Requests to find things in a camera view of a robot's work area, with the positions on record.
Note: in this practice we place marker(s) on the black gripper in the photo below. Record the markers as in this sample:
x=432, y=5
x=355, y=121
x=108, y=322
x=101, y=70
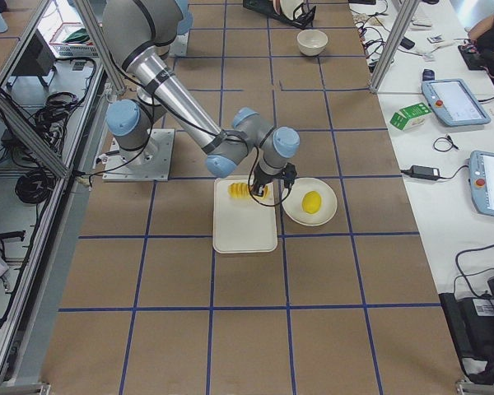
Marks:
x=262, y=179

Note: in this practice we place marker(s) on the yellow striped bread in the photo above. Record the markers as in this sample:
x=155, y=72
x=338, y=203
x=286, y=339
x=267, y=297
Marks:
x=241, y=190

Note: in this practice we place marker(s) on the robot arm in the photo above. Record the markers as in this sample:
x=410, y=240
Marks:
x=138, y=35

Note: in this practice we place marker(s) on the cream plate with lemon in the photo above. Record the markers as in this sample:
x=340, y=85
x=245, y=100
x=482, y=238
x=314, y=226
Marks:
x=292, y=205

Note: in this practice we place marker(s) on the black plate rack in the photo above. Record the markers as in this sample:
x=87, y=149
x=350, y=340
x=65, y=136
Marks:
x=266, y=8

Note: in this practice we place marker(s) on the pink plate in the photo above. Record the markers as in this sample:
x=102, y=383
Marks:
x=276, y=6

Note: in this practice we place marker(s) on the white rectangular tray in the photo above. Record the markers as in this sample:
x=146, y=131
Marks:
x=241, y=225

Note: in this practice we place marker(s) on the yellow lemon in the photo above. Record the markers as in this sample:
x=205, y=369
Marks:
x=311, y=202

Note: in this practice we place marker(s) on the white ceramic bowl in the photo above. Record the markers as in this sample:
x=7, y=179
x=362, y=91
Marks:
x=312, y=42

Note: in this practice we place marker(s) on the black power adapter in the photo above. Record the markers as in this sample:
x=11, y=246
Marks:
x=425, y=172

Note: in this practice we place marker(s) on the green white carton box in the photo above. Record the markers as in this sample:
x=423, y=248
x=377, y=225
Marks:
x=410, y=116

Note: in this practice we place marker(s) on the far teach pendant tablet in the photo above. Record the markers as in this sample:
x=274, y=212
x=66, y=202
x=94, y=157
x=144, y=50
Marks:
x=453, y=103

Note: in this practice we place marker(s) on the teach pendant tablet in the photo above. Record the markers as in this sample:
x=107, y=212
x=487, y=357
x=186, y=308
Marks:
x=481, y=181
x=453, y=103

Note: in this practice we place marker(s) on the near teach pendant tablet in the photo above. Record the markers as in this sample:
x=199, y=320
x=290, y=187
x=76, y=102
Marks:
x=481, y=181

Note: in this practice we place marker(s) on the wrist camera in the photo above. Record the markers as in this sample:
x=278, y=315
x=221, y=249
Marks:
x=288, y=175

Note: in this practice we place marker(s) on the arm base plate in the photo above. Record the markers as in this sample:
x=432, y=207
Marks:
x=153, y=163
x=179, y=47

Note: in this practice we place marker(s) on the aluminium frame post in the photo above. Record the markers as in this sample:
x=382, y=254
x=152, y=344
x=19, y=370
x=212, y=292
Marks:
x=399, y=28

